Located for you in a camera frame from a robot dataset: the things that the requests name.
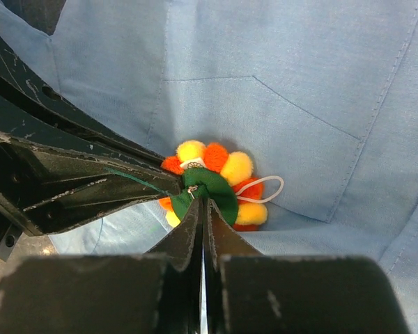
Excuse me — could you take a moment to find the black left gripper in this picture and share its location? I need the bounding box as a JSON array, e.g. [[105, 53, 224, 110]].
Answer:
[[0, 131, 181, 279]]

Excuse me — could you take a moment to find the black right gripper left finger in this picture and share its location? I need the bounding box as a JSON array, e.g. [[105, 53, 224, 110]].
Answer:
[[0, 200, 204, 333]]

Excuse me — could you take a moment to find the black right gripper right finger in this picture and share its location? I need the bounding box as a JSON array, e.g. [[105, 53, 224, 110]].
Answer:
[[203, 200, 409, 333]]

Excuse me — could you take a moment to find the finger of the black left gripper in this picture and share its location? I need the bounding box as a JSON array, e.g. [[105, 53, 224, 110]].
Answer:
[[0, 36, 162, 167]]

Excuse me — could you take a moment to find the light blue button shirt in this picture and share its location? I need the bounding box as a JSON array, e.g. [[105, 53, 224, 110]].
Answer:
[[0, 1, 418, 333]]

